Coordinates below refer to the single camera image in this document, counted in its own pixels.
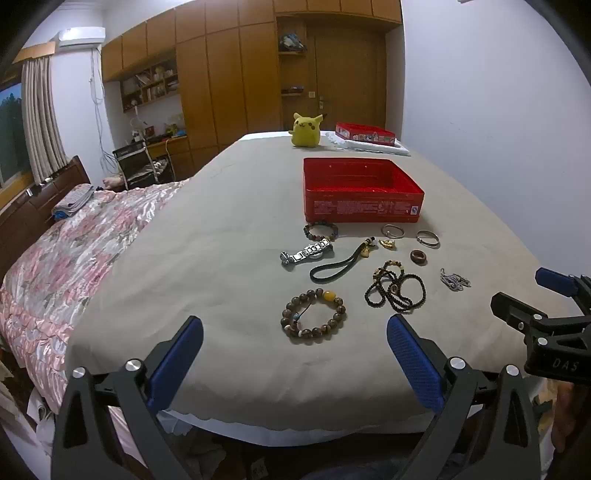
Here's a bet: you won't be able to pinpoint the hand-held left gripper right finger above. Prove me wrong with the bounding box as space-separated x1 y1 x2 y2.
387 314 541 480

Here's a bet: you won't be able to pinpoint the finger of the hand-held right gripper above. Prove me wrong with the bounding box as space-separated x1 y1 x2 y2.
534 267 591 317
490 291 551 340

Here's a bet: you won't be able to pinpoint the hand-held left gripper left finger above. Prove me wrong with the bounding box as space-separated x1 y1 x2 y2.
51 316 204 480

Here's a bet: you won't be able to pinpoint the silver chain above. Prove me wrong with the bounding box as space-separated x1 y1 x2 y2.
440 268 472 292

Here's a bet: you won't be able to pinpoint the black bead necklace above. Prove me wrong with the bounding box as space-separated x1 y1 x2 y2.
365 260 426 315

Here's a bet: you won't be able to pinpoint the brown bead bracelet amber bead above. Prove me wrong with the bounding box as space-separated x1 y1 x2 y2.
281 288 348 340

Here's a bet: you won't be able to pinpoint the silver wrist watch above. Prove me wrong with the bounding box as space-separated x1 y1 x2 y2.
280 240 334 267

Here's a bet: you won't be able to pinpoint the red tin box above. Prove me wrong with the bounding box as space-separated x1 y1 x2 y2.
302 157 426 223

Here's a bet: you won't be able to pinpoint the multicoloured bead bracelet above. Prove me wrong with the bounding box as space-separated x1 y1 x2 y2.
303 222 341 242

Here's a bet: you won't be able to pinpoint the beige bed sheet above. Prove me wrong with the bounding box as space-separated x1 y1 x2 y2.
65 131 591 435

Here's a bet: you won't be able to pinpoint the pink floral quilt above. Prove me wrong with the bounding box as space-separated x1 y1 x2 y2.
0 180 190 416

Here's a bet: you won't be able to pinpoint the folded grey clothes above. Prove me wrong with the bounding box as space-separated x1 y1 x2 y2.
51 184 95 221

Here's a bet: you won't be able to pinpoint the black metal chair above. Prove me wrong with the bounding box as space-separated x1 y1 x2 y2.
112 141 176 190

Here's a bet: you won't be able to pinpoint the white lace cloth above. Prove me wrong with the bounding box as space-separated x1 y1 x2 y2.
323 130 411 158

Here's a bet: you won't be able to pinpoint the dark wooden headboard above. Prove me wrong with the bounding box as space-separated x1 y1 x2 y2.
0 154 93 278

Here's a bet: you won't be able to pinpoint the wooden desk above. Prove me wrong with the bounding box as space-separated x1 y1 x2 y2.
139 134 192 181

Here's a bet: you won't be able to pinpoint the red tin lid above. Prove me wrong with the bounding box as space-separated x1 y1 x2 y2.
335 122 398 147

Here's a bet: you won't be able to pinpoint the yellow plush toy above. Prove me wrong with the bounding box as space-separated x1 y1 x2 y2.
289 112 324 149

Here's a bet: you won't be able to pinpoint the beige curtain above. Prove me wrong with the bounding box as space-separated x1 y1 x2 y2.
21 58 70 185

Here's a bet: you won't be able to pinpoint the wooden door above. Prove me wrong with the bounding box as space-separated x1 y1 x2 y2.
314 32 387 132

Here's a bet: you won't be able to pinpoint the bookshelf with books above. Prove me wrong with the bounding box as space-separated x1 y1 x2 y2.
121 65 180 112

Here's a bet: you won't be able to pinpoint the window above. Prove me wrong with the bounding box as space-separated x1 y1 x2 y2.
0 80 35 190

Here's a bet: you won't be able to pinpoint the wooden wardrobe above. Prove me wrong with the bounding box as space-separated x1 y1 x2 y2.
100 0 402 185

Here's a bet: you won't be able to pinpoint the white air conditioner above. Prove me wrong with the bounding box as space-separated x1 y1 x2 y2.
56 27 107 49

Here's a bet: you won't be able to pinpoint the blue toy on shelf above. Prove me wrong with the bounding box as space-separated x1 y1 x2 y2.
278 32 308 52

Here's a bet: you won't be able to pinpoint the black cord keychain gold charm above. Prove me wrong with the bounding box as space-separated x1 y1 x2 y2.
309 236 377 283

